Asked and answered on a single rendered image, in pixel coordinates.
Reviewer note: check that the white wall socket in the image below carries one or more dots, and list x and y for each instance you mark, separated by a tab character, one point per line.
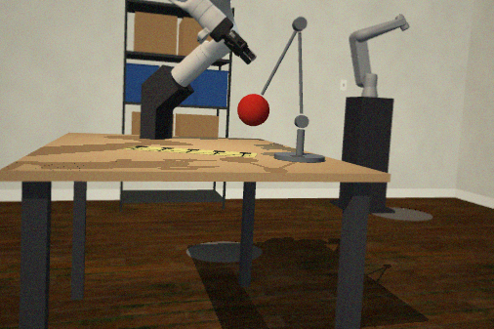
343	84

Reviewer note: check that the pale yellow strip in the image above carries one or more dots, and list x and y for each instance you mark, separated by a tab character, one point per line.
231	154

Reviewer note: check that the pale wooden table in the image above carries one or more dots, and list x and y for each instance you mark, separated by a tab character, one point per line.
96	162

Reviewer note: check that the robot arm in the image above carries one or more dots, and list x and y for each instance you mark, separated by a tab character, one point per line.
200	62

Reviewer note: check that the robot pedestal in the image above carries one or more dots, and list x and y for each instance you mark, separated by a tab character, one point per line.
158	104

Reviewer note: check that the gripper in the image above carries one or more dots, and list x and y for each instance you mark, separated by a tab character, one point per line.
223	30

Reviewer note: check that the grey round floor disc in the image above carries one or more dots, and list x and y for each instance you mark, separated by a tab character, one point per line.
216	253
409	214

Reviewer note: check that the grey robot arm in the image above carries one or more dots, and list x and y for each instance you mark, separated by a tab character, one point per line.
361	58

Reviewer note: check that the blue box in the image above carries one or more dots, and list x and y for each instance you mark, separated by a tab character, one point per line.
133	85

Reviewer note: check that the black stand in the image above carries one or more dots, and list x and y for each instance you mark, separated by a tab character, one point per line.
366	131

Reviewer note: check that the black shelf unit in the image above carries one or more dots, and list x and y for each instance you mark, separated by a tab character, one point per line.
173	196

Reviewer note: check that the large cardboard box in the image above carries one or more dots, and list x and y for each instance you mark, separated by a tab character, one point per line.
187	41
154	33

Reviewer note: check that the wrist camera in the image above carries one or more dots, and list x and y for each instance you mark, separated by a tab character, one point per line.
202	36

